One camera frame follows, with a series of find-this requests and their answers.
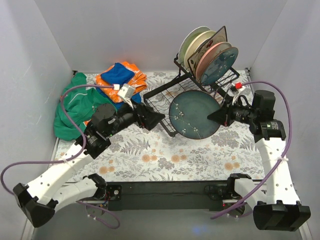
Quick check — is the white scalloped plate front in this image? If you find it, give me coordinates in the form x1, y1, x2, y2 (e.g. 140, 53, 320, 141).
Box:
177, 26, 210, 65

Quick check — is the blue glazed plate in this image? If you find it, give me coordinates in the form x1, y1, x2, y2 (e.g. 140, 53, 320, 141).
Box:
168, 90, 220, 140
199, 46, 239, 86

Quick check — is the blue cloth bottom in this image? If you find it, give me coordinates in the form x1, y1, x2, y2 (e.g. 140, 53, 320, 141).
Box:
96, 88, 142, 109

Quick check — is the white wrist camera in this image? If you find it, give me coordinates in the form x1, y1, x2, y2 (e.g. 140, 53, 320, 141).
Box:
113, 83, 136, 104
228, 82, 246, 105

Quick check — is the green jacket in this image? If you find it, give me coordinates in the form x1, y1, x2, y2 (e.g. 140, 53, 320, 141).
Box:
53, 87, 112, 142

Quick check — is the purple cable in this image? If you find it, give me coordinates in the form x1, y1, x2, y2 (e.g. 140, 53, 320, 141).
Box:
0, 84, 120, 230
210, 80, 292, 220

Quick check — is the pink and cream round plate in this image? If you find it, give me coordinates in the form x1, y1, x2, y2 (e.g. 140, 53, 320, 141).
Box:
195, 42, 232, 82

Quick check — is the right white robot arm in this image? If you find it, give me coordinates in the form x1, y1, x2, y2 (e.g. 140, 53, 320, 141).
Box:
207, 90, 311, 232

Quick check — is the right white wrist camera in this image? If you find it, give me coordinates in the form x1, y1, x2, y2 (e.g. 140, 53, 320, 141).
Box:
228, 82, 246, 105

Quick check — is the cream and green round plate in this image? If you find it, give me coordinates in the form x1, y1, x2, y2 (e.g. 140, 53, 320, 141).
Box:
183, 30, 216, 70

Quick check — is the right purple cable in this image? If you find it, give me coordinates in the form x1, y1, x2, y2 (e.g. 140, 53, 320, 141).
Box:
210, 80, 292, 220

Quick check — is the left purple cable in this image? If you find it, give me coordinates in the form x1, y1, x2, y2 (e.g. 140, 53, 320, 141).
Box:
0, 84, 120, 230

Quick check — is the blue folded towel top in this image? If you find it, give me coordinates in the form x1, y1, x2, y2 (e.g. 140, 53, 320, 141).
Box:
100, 62, 135, 85

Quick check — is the orange patterned cloth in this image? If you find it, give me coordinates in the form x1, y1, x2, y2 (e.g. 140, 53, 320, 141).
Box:
95, 61, 147, 102

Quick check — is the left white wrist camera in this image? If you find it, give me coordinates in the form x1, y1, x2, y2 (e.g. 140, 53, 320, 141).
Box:
113, 83, 136, 104

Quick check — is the black wire dish rack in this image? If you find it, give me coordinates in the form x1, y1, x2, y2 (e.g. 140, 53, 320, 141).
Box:
143, 57, 240, 137

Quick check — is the square floral plate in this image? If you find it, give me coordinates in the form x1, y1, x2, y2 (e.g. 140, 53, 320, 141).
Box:
187, 25, 228, 77

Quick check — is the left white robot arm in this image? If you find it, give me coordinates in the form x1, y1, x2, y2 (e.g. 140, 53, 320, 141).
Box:
13, 103, 165, 228

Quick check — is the floral patterned table mat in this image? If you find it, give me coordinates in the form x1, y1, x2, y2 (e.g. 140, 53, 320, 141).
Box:
54, 71, 265, 182

